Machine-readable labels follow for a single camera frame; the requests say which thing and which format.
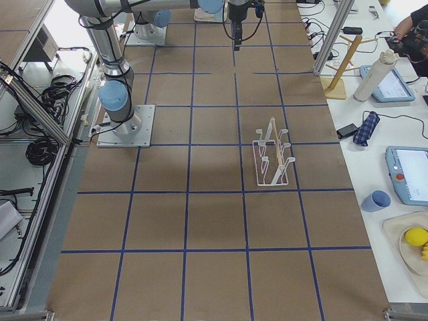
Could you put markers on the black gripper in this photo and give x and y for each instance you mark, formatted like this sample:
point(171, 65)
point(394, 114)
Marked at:
point(237, 13)

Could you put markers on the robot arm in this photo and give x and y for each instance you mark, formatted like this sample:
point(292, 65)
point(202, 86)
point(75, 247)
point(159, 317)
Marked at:
point(97, 17)
point(148, 23)

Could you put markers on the blue cup on side table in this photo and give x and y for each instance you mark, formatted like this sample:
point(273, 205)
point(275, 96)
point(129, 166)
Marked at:
point(376, 201)

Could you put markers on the cream Rabbit tray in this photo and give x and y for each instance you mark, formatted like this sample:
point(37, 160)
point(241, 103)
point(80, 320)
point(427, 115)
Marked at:
point(203, 17)

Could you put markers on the wooden mug tree stand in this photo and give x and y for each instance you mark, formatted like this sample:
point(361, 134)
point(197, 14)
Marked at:
point(334, 88)

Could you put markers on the black power adapter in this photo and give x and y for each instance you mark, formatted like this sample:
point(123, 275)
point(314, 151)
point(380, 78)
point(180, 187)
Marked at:
point(347, 131)

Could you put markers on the cream cylindrical bottle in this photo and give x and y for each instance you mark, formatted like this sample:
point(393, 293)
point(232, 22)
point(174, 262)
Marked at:
point(376, 74)

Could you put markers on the blue plaid folded umbrella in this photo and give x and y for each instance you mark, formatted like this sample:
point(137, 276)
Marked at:
point(364, 133)

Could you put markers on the far blue teach pendant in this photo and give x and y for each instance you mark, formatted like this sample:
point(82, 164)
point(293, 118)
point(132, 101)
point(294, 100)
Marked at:
point(393, 89)

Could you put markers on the blue teach pendant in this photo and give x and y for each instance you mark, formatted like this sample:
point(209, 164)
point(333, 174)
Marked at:
point(393, 89)
point(408, 172)

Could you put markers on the person at side table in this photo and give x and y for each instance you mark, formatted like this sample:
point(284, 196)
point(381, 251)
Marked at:
point(409, 24)

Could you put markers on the beige control box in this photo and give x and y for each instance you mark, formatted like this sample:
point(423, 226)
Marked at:
point(43, 49)

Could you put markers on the near blue teach pendant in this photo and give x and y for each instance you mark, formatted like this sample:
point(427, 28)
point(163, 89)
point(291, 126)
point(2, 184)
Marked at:
point(408, 172)

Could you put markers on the yellow lemon toy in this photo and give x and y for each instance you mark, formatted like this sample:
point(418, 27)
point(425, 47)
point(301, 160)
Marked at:
point(416, 236)

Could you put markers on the cream plate on side table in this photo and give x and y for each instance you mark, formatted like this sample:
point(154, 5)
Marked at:
point(414, 257)

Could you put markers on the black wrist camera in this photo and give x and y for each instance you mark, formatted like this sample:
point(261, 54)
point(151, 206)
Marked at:
point(259, 6)

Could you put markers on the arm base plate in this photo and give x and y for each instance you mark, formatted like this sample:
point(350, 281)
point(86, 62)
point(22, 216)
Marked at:
point(133, 133)
point(146, 35)

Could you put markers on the aluminium frame post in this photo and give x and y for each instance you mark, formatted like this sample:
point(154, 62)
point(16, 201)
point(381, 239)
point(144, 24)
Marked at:
point(334, 30)

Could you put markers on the white wire cup rack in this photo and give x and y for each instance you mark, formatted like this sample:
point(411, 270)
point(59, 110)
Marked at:
point(270, 156)

